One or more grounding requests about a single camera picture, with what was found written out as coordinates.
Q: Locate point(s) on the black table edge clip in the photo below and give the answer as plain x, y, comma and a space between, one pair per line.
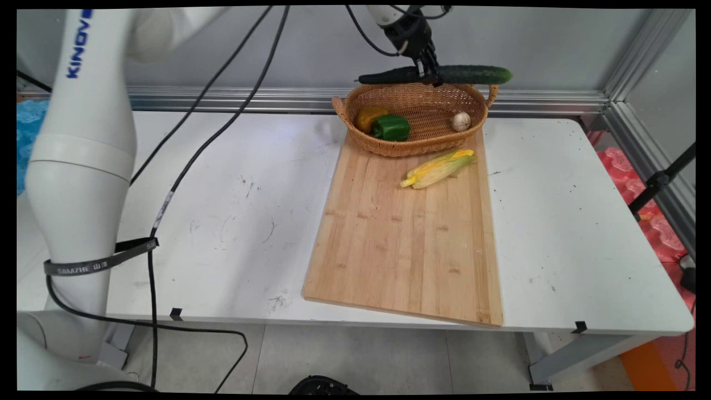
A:
580, 327
176, 314

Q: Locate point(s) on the upright aluminium frame post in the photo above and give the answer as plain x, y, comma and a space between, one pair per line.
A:
644, 55

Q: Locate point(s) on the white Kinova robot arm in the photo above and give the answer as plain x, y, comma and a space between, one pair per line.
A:
83, 183

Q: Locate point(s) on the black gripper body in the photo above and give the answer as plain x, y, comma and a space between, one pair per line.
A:
410, 36

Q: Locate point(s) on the woven wicker basket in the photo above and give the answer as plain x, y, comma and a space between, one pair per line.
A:
427, 108

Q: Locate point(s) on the horizontal aluminium frame rail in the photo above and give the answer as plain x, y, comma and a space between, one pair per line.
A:
250, 100

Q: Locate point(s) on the black round object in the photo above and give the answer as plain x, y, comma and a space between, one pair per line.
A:
322, 385

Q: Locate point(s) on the green bell pepper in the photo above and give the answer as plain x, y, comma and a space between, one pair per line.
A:
391, 128

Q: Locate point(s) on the small black device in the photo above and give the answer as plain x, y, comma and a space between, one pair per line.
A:
689, 278

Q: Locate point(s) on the side aluminium frame rail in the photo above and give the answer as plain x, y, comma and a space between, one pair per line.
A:
650, 166

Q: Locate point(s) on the long dark green cucumber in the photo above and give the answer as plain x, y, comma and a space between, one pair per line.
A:
472, 74

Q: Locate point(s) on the yellow bell pepper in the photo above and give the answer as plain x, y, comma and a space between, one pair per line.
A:
366, 116

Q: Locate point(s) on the red bubble wrap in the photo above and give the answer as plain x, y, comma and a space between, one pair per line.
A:
664, 233

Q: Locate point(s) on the yellow corn cob with husk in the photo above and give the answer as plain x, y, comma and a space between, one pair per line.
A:
439, 169

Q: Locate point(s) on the black tripod stand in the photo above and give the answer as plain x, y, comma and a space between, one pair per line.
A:
658, 180

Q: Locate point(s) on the grey table leg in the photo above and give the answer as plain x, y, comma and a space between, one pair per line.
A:
577, 355

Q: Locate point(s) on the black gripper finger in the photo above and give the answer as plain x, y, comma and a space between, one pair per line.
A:
423, 66
435, 69

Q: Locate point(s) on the blue bubble wrap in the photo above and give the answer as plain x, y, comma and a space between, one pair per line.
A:
28, 133

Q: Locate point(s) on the white garlic bulb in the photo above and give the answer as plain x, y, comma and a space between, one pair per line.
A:
461, 121

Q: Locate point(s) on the bamboo cutting board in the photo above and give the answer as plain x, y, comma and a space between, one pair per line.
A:
400, 233

